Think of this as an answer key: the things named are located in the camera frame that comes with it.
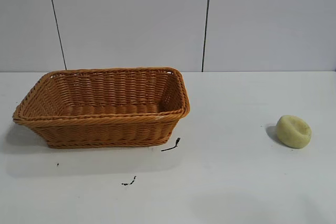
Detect pale yellow egg yolk pastry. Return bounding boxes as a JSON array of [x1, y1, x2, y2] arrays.
[[275, 114, 312, 148]]

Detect brown woven wicker basket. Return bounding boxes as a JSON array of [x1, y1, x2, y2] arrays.
[[12, 66, 191, 149]]

